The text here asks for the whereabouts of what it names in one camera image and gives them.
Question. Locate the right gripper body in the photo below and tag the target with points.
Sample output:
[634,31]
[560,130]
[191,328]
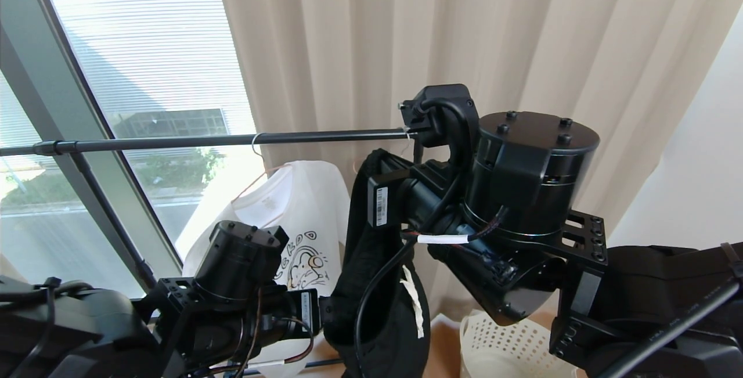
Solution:
[406,198]

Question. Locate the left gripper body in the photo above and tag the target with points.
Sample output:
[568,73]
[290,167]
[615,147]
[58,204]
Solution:
[296,311]

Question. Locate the black garment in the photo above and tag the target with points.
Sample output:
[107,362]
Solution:
[377,285]

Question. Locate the white printed t-shirt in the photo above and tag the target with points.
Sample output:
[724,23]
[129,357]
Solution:
[302,204]

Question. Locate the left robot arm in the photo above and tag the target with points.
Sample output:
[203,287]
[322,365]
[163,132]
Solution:
[232,262]

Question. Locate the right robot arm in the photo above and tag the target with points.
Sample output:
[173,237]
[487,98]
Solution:
[534,169]

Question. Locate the white laundry basket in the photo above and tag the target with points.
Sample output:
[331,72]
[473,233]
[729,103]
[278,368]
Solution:
[505,343]

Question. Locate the black clothes rack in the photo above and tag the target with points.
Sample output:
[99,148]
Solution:
[203,140]

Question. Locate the beige curtain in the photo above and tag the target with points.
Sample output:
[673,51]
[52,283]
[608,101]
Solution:
[406,29]
[11,267]

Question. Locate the window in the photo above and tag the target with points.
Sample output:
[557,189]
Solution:
[145,47]

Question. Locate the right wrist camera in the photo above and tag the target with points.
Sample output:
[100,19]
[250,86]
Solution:
[441,111]

